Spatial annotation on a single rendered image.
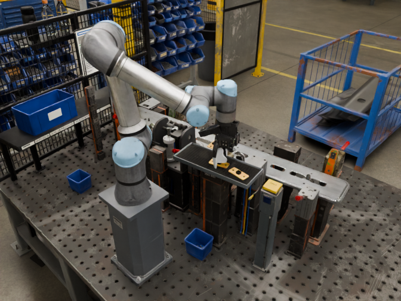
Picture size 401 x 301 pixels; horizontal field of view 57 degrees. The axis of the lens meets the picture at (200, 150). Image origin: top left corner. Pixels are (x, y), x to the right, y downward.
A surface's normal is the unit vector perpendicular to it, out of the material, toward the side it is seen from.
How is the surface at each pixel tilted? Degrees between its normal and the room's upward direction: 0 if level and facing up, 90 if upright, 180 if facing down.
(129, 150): 7
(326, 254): 0
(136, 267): 88
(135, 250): 90
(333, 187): 0
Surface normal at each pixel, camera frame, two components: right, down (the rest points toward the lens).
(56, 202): 0.00, -0.84
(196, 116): -0.05, 0.55
